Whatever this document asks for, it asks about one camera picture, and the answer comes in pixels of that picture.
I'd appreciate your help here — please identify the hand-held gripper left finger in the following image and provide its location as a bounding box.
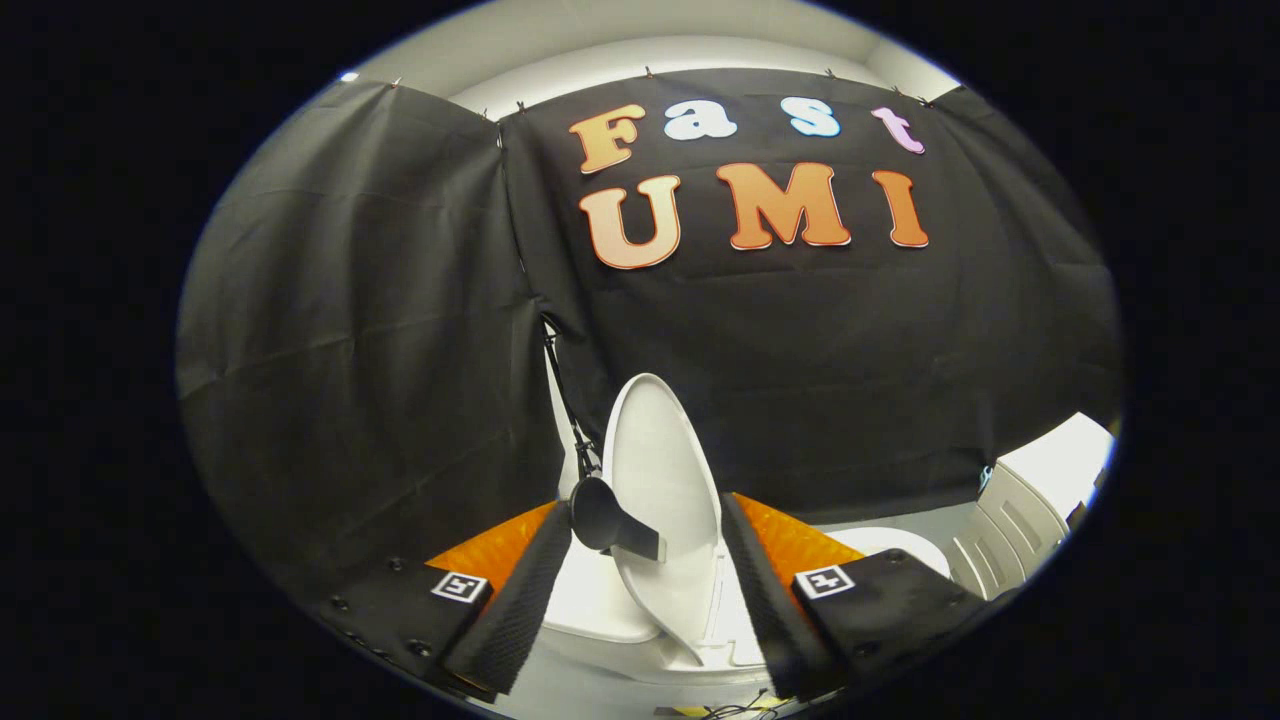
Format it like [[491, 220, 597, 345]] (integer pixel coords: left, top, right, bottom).
[[308, 500, 574, 701]]

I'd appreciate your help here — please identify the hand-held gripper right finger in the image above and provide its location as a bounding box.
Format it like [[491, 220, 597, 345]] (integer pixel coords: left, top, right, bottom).
[[720, 491, 991, 701]]

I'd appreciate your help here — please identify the white toilet lid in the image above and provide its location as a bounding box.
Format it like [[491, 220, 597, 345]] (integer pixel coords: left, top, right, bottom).
[[570, 373, 724, 668]]

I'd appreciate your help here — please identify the white toilet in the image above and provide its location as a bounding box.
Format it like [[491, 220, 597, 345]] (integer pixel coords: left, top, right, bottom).
[[525, 525, 953, 691]]

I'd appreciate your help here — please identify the backdrop stand pole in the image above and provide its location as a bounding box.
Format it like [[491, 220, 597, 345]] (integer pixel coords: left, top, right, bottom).
[[542, 318, 603, 481]]

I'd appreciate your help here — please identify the black backdrop cloth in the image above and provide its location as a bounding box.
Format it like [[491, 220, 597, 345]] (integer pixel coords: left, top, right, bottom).
[[176, 68, 1123, 601]]

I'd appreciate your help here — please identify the white drawer cabinet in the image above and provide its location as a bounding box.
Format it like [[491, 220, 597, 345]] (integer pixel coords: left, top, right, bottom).
[[950, 413, 1116, 601]]

